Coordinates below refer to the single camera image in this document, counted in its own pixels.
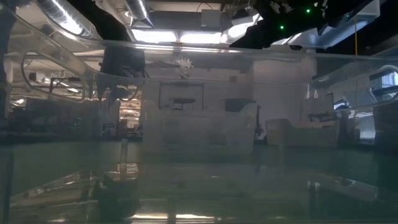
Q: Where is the grey ceiling box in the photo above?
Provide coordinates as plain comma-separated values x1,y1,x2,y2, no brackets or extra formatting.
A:
200,9,221,28

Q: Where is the white plastic bin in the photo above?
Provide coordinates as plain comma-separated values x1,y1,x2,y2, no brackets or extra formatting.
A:
266,118,340,147

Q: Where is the yellow hanging cable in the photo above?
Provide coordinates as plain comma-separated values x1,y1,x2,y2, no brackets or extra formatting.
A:
354,17,359,57

